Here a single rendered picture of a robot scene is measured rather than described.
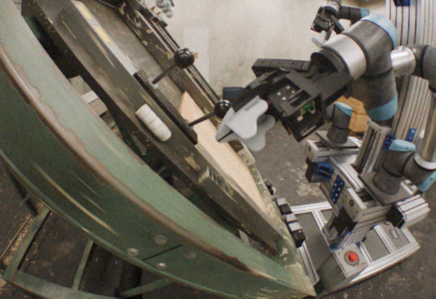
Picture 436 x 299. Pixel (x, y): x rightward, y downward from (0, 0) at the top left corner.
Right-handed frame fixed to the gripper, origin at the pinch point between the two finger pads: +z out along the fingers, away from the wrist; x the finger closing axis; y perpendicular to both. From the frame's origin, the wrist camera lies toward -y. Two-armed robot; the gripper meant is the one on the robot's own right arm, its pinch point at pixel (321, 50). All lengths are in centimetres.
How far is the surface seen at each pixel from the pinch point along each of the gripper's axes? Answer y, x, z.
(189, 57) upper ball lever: 30, 44, 34
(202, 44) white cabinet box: 173, -352, -76
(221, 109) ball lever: 23, 40, 40
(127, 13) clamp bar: 81, 8, 18
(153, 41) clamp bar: 67, 1, 25
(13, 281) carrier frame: 77, 59, 143
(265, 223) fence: -4, 18, 68
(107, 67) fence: 46, 44, 41
